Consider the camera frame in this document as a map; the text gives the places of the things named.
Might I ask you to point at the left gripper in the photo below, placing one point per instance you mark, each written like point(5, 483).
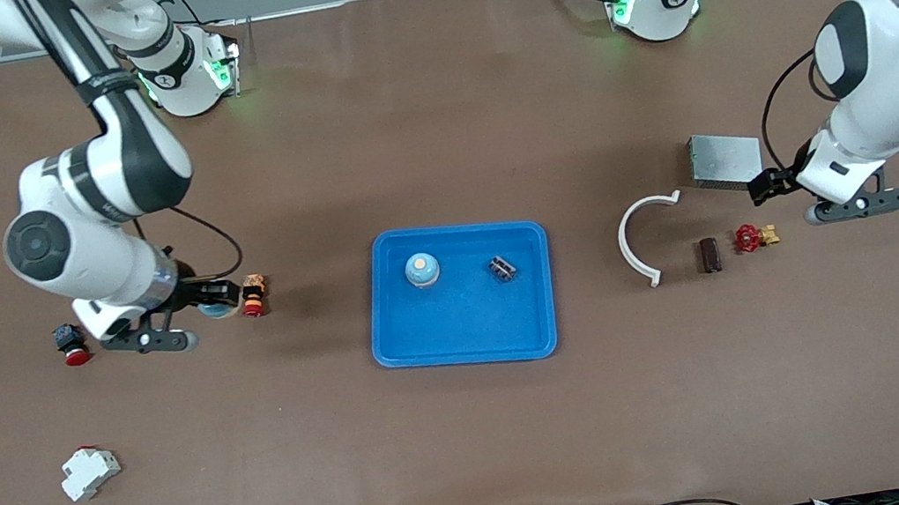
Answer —
point(779, 180)

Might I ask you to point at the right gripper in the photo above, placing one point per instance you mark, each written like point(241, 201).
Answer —
point(194, 291)

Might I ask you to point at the blue call bell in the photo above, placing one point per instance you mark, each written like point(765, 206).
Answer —
point(422, 271)
point(219, 311)

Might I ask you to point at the brown electrolytic capacitor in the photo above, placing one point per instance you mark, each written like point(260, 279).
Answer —
point(709, 255)

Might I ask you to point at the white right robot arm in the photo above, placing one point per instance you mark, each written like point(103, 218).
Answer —
point(190, 95)

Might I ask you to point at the blue plastic tray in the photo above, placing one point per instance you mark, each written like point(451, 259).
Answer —
point(464, 321)

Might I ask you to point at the red yellow push button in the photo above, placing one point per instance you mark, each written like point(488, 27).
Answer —
point(253, 298)

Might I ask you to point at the grey metal box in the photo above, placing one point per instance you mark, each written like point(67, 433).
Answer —
point(721, 158)

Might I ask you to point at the red mushroom emergency button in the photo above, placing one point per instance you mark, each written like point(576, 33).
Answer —
point(73, 349)

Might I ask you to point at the white curved plastic clamp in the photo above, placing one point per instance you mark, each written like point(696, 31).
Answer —
point(624, 244)

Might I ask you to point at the white circuit breaker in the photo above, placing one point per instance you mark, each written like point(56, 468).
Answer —
point(89, 474)

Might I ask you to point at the brown table mat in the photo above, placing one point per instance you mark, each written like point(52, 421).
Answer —
point(429, 113)

